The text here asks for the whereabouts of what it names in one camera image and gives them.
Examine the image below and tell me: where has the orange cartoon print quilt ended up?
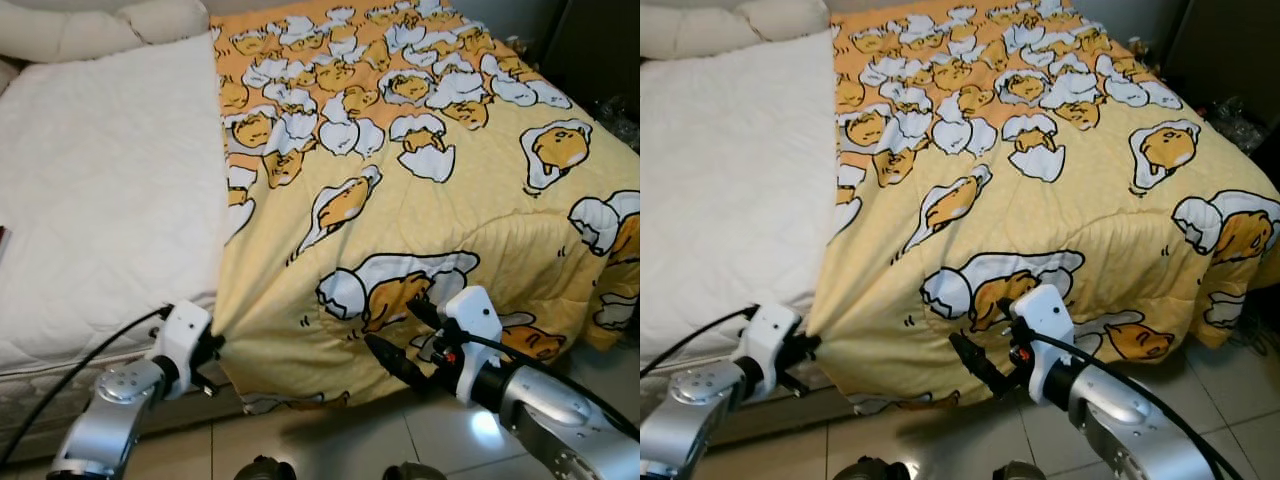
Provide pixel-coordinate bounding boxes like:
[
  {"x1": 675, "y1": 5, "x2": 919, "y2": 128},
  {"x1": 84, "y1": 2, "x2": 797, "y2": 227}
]
[
  {"x1": 803, "y1": 0, "x2": 1280, "y2": 419},
  {"x1": 208, "y1": 0, "x2": 641, "y2": 416}
]

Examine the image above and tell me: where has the left robot leg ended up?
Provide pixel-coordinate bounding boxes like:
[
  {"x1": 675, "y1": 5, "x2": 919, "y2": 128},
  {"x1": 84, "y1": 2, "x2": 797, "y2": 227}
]
[
  {"x1": 833, "y1": 455, "x2": 898, "y2": 480},
  {"x1": 233, "y1": 455, "x2": 298, "y2": 480}
]

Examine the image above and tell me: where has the white quilted mattress topper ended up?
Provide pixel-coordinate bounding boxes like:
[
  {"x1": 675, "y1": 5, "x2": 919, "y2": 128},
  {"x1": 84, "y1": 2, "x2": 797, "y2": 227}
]
[
  {"x1": 640, "y1": 30, "x2": 843, "y2": 373},
  {"x1": 0, "y1": 30, "x2": 233, "y2": 373}
]

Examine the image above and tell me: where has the clear plastic clutter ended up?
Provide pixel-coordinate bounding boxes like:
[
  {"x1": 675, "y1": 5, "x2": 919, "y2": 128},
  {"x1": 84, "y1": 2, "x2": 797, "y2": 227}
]
[
  {"x1": 598, "y1": 95, "x2": 641, "y2": 151},
  {"x1": 1205, "y1": 95, "x2": 1280, "y2": 156}
]

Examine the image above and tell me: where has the beige knotted bolster pillow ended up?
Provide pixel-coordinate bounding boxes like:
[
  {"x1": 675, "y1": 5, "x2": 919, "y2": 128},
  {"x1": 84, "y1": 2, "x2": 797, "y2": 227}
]
[
  {"x1": 0, "y1": 0, "x2": 211, "y2": 64},
  {"x1": 640, "y1": 0, "x2": 831, "y2": 61}
]

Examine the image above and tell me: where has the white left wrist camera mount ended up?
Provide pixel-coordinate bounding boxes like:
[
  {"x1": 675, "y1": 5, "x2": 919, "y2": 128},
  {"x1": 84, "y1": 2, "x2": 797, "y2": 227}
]
[
  {"x1": 733, "y1": 303, "x2": 804, "y2": 401},
  {"x1": 150, "y1": 300, "x2": 214, "y2": 398}
]

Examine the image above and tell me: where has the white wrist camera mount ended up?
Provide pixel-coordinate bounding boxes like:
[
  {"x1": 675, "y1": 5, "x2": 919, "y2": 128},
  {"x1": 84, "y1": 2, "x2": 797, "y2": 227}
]
[
  {"x1": 438, "y1": 286, "x2": 504, "y2": 406},
  {"x1": 150, "y1": 300, "x2": 214, "y2": 398},
  {"x1": 733, "y1": 303, "x2": 804, "y2": 401},
  {"x1": 1008, "y1": 283, "x2": 1077, "y2": 406}
]

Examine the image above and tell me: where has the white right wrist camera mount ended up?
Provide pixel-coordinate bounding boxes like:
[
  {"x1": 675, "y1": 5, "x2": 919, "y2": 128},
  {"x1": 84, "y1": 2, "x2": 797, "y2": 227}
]
[
  {"x1": 438, "y1": 286, "x2": 504, "y2": 406},
  {"x1": 1008, "y1": 283, "x2": 1077, "y2": 406}
]

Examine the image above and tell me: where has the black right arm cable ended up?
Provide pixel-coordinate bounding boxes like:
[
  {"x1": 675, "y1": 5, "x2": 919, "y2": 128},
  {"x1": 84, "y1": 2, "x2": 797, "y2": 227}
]
[
  {"x1": 455, "y1": 330, "x2": 641, "y2": 441},
  {"x1": 1030, "y1": 330, "x2": 1246, "y2": 480}
]

